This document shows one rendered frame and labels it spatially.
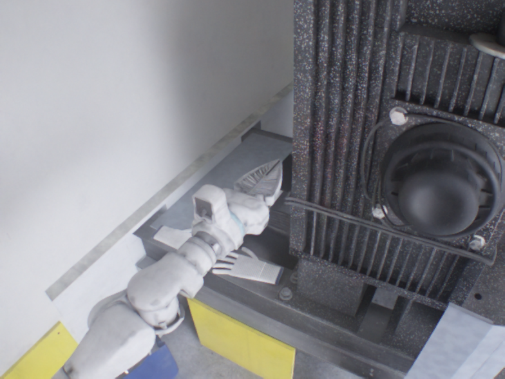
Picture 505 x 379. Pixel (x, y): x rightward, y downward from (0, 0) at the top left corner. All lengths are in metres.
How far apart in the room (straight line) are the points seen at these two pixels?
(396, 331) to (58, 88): 1.23
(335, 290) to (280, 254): 0.54
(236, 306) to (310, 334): 0.31
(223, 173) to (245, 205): 1.11
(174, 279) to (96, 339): 0.13
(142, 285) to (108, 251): 0.91
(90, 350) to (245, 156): 1.45
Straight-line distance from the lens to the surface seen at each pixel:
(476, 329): 0.86
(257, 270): 1.31
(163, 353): 1.67
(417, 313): 1.28
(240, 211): 0.62
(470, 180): 0.70
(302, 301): 1.24
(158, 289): 0.52
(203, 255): 0.57
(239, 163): 1.79
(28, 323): 1.35
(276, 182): 0.70
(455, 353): 0.95
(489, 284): 1.13
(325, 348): 1.44
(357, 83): 0.76
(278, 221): 1.54
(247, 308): 1.52
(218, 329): 1.65
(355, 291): 1.12
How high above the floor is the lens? 1.69
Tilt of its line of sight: 37 degrees down
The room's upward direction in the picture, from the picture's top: 3 degrees counter-clockwise
